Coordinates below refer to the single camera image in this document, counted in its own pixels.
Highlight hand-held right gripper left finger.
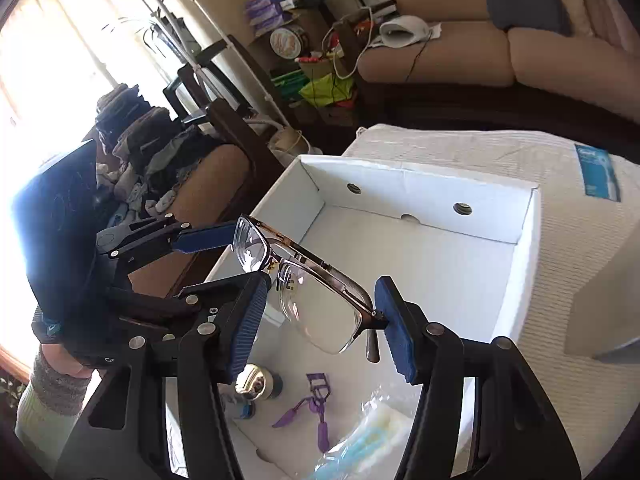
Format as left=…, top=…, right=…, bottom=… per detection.
left=52, top=270, right=274, bottom=480

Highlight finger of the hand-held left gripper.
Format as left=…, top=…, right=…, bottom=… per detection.
left=96, top=214, right=240, bottom=262
left=106, top=272, right=262, bottom=341

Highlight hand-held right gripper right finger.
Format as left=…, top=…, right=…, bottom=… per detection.
left=372, top=275, right=583, bottom=480

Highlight white cardboard box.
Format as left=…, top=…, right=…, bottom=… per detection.
left=165, top=153, right=544, bottom=480

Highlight brown-framed eyeglasses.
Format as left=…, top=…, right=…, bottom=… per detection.
left=231, top=214, right=389, bottom=364

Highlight purple eyelash curler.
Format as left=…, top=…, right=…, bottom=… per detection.
left=271, top=371, right=337, bottom=454

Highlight clear packet with teal item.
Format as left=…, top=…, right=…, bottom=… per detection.
left=309, top=381, right=427, bottom=480

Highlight person's left forearm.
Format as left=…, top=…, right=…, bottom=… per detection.
left=14, top=347, right=96, bottom=461

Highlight brown armchair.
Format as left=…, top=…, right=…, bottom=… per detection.
left=125, top=144, right=252, bottom=288

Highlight gold-lidded jar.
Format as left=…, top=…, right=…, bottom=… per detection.
left=234, top=364, right=284, bottom=404

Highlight pile of clothes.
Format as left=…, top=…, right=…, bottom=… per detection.
left=94, top=84, right=222, bottom=232

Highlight dark wooden chair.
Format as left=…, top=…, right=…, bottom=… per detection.
left=161, top=34, right=287, bottom=202

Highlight green bag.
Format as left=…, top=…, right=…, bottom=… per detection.
left=271, top=70, right=357, bottom=109

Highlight white clothes rack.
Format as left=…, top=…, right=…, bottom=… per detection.
left=101, top=0, right=292, bottom=132

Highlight round printed tin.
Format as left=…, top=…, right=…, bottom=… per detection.
left=269, top=24, right=308, bottom=62

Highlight stack of purple boxes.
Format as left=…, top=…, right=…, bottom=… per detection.
left=243, top=0, right=299, bottom=37

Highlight blue toothbrush packet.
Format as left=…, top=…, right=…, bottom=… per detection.
left=573, top=143, right=622, bottom=204

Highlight white handheld appliance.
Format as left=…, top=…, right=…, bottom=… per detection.
left=377, top=14, right=432, bottom=49

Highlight beige sofa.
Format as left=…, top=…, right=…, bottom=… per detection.
left=356, top=0, right=640, bottom=127

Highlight grey-blue cushion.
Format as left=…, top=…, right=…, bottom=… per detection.
left=485, top=0, right=574, bottom=37

